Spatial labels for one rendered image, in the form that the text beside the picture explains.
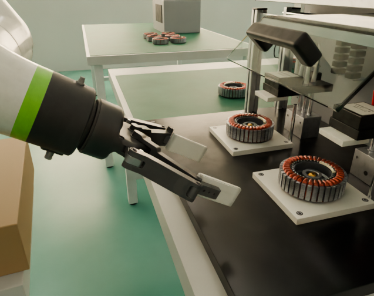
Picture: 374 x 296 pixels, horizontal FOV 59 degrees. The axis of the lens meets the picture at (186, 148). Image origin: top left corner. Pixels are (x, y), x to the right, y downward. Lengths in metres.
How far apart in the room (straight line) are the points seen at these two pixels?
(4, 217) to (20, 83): 0.19
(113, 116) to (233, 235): 0.25
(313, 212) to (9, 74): 0.46
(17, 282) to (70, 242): 1.22
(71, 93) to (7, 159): 0.29
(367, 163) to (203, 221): 0.33
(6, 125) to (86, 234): 1.39
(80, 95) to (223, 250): 0.28
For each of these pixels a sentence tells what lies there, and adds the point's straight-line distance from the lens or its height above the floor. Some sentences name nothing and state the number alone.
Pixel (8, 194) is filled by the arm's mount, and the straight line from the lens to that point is 0.56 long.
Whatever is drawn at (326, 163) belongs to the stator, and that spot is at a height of 0.82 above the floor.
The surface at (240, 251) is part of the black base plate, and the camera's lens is 0.49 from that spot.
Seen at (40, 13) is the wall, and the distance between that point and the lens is 5.17.
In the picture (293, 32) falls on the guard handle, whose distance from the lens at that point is 0.37.
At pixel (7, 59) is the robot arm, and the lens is 0.41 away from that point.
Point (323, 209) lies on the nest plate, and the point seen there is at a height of 0.78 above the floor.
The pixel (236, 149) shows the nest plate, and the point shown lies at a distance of 0.73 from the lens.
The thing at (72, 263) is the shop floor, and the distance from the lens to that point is 1.64.
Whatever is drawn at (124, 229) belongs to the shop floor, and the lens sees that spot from 1.75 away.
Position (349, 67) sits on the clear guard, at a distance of 0.34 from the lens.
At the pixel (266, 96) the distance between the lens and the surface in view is 0.78.
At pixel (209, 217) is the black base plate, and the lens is 0.54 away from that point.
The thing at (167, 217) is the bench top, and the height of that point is 0.75.
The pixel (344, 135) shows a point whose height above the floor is 0.88.
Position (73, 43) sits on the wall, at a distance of 5.19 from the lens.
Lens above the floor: 1.10
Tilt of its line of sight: 26 degrees down
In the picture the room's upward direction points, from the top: straight up
